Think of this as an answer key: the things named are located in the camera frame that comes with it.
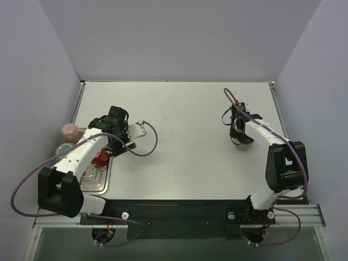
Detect red mug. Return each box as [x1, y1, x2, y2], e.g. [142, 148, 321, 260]
[91, 148, 110, 168]

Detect mauve mug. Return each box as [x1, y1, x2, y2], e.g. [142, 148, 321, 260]
[231, 138, 253, 151]

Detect pink mug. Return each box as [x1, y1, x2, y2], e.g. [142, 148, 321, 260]
[61, 123, 86, 144]

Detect teal green mug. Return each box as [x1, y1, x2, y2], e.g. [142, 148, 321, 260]
[55, 142, 74, 155]

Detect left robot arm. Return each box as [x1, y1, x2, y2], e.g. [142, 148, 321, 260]
[38, 106, 131, 224]

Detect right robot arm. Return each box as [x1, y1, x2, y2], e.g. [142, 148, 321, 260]
[228, 101, 309, 222]

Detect metal tray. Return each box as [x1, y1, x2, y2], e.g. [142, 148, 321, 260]
[79, 159, 111, 195]

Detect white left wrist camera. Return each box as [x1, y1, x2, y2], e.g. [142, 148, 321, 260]
[126, 123, 147, 141]

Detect aluminium front rail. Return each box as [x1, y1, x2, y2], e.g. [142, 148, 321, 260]
[33, 204, 326, 228]

